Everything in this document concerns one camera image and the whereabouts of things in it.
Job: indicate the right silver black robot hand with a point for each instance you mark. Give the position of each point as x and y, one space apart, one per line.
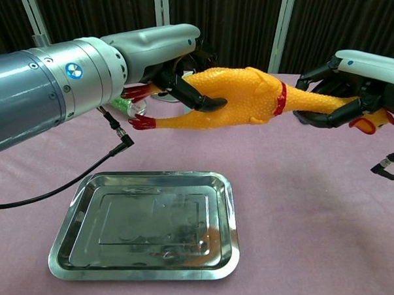
383 77

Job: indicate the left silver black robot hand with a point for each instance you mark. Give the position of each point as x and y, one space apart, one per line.
149 50

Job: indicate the yellow rubber chicken toy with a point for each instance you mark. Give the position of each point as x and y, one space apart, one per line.
245 97

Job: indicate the left grey metal robot arm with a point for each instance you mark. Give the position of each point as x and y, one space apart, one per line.
39 88

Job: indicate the stainless steel rectangular tray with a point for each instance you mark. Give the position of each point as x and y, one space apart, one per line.
131 223

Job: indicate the white computer mouse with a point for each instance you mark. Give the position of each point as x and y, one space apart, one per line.
168 98

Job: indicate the green drink can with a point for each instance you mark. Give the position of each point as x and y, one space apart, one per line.
120 103

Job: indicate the dark ribbed partition curtain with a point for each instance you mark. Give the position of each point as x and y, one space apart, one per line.
238 25

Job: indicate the pink tablecloth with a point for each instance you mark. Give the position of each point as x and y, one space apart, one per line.
295 223

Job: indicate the white partition frame post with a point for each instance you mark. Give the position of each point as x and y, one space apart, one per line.
280 33
33 9
162 7

